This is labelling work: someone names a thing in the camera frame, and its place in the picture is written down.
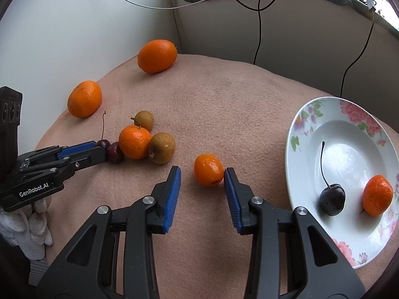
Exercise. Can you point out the stemmed mandarin orange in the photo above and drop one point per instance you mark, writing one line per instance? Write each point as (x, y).
(134, 142)

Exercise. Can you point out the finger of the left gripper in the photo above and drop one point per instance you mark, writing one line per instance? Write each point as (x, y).
(56, 152)
(67, 166)

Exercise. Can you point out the small kumquat orange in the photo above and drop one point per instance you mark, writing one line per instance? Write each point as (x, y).
(208, 170)

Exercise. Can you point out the dark cherry long stem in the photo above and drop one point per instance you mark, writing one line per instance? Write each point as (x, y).
(103, 143)

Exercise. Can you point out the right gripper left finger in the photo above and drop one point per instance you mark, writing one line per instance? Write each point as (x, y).
(111, 255)

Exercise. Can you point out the pink fleece table cloth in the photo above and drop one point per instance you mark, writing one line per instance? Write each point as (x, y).
(239, 112)

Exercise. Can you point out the large orange far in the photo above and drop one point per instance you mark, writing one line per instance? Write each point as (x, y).
(157, 56)

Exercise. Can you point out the small mandarin on plate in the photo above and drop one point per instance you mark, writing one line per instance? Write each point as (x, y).
(377, 195)

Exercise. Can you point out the floral white plate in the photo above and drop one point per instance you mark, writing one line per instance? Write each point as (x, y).
(334, 141)

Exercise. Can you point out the large orange left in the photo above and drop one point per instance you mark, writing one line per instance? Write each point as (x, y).
(85, 99)

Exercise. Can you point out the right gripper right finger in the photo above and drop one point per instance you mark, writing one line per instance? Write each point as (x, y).
(292, 256)

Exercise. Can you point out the large orange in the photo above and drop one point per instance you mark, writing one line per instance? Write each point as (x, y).
(85, 99)
(157, 56)

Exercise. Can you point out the brown round fruit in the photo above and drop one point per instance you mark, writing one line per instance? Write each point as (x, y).
(162, 148)

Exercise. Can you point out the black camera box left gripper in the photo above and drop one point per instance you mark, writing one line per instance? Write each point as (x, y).
(11, 104)

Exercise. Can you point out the small brown fruit with stem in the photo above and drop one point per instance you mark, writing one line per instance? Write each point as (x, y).
(144, 119)

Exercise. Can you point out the left white gloved hand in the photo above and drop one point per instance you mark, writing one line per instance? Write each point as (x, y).
(28, 228)

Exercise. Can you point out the dark cherry on plate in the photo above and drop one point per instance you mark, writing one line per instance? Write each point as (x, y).
(333, 197)

